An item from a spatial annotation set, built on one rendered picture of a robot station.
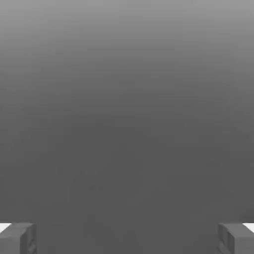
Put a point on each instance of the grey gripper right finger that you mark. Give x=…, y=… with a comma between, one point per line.
x=238, y=239

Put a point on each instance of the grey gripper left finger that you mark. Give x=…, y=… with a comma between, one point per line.
x=15, y=239

